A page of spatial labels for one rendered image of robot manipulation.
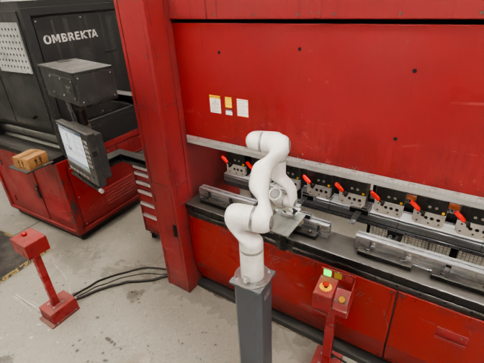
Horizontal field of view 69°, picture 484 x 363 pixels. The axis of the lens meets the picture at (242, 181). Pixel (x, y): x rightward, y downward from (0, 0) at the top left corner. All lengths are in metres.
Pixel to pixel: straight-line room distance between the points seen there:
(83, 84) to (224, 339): 2.01
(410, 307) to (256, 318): 0.89
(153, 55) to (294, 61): 0.87
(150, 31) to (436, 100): 1.58
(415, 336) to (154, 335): 1.83
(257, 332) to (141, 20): 1.87
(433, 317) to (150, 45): 2.24
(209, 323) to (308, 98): 1.90
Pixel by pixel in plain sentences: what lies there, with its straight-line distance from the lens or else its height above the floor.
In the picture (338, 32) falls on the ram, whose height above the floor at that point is 2.10.
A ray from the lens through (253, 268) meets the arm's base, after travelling 1.76.
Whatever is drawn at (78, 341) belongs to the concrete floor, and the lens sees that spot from 3.21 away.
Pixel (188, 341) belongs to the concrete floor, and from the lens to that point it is 2.93.
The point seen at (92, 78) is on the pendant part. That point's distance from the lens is 2.25.
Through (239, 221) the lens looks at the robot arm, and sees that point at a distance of 1.61.
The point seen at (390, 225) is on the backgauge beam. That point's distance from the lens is 2.47.
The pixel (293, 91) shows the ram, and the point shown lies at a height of 1.80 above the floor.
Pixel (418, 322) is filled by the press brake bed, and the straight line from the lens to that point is 2.38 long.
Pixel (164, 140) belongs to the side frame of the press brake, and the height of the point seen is 1.43.
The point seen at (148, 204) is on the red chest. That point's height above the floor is 0.49.
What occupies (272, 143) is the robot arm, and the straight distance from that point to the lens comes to 1.70.
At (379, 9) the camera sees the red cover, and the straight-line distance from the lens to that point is 1.80.
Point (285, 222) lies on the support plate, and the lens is 2.25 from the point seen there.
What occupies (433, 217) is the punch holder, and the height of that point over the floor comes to 1.24.
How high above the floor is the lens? 2.30
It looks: 29 degrees down
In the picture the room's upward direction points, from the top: 3 degrees counter-clockwise
